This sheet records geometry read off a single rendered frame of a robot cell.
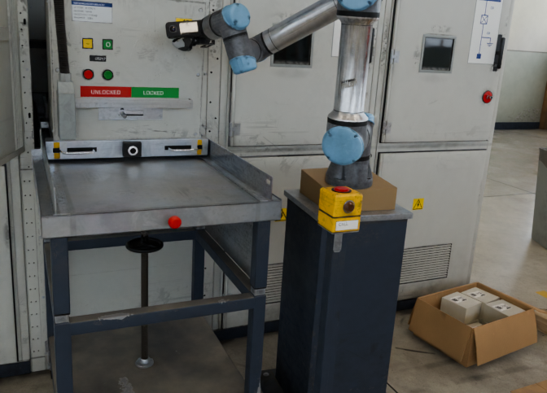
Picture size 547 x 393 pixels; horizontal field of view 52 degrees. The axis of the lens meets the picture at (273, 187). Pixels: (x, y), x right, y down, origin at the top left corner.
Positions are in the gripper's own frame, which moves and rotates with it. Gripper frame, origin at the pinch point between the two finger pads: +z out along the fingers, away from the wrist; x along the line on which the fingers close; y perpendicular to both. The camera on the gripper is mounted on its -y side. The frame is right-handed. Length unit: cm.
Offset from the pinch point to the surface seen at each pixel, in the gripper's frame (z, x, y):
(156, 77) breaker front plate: 6.0, -10.7, -4.1
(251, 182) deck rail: -30, -48, 3
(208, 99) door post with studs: 14.2, -17.4, 21.1
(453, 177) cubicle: -11, -61, 137
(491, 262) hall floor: 21, -122, 219
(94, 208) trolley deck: -27, -49, -44
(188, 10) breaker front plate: -3.7, 9.8, 5.2
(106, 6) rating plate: 3.6, 10.8, -19.9
